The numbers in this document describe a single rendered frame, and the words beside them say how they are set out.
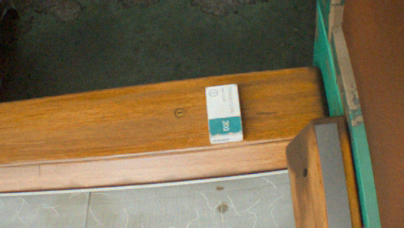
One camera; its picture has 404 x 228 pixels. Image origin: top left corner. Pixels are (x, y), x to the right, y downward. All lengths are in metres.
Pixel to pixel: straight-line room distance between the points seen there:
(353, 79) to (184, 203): 0.23
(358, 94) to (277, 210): 0.17
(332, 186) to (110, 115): 0.29
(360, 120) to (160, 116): 0.24
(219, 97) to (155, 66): 0.99
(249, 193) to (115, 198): 0.15
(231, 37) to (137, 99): 0.99
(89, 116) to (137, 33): 1.03
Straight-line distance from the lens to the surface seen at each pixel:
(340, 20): 0.63
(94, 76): 1.69
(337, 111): 0.64
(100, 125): 0.72
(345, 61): 0.61
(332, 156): 0.57
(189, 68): 1.65
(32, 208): 0.73
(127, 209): 0.70
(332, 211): 0.55
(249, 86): 0.72
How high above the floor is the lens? 1.38
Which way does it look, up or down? 60 degrees down
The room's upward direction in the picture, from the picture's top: 11 degrees counter-clockwise
